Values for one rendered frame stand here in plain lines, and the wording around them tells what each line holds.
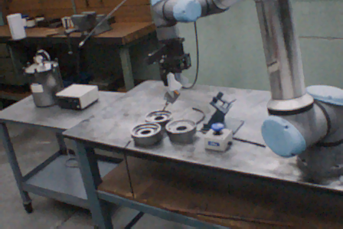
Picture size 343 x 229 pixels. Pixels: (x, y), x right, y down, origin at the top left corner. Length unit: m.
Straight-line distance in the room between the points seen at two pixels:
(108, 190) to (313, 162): 0.84
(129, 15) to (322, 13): 1.51
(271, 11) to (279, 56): 0.10
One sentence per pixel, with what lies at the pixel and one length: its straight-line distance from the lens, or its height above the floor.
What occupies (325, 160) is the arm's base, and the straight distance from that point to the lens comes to 1.10.
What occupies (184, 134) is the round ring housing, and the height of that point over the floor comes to 0.83.
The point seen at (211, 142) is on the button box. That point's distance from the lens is 1.23.
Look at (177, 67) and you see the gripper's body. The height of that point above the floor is 1.03.
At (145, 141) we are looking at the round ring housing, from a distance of 1.31.
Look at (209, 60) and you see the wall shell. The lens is 3.07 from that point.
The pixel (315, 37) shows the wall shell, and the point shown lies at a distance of 2.75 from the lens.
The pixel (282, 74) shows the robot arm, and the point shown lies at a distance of 0.92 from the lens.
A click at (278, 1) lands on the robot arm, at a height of 1.29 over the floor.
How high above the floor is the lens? 1.43
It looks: 22 degrees down
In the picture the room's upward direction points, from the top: 7 degrees counter-clockwise
